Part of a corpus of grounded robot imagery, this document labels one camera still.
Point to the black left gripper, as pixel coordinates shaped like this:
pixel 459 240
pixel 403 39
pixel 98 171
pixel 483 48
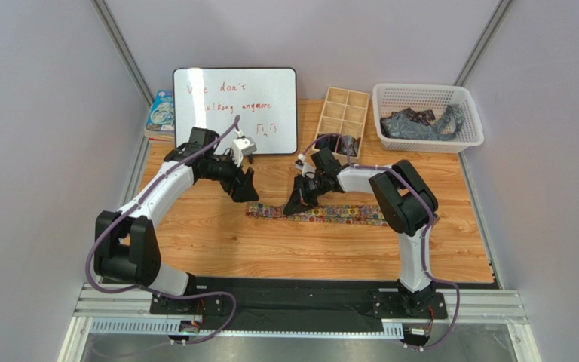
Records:
pixel 234 179

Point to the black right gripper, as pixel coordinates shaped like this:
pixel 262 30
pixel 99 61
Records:
pixel 310 186

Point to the colourful patterned tie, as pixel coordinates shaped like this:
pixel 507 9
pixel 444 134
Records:
pixel 337 214

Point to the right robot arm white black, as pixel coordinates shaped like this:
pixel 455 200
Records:
pixel 405 200

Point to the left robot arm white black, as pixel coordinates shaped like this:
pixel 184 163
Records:
pixel 126 248

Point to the rolled black tie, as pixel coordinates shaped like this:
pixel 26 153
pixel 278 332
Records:
pixel 327 141

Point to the wooden compartment box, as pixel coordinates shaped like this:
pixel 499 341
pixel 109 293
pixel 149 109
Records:
pixel 345 112

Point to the whiteboard with red writing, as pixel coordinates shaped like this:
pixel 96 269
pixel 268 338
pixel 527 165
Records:
pixel 264 99

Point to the blue book stack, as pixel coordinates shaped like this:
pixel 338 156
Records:
pixel 159 126

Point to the white plastic basket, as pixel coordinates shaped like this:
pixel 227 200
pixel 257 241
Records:
pixel 393 97

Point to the dark patterned tie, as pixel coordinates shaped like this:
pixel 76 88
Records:
pixel 425 117

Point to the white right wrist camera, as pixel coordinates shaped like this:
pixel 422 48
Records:
pixel 303 166

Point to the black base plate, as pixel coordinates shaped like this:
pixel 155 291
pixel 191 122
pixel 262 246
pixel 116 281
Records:
pixel 300 305

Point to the aluminium frame rail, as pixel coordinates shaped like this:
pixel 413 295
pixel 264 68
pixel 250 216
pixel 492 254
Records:
pixel 485 323

